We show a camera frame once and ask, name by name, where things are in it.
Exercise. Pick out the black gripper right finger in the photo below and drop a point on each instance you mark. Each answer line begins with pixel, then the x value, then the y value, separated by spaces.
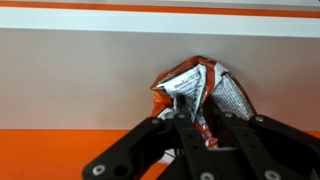
pixel 270 146

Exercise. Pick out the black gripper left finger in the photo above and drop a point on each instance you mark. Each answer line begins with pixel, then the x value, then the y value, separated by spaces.
pixel 140 146

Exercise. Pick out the orange snack pack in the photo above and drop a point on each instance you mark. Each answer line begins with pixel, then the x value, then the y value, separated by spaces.
pixel 186 83

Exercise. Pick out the white wall shelf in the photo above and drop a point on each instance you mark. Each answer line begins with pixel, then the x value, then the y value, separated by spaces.
pixel 66 83

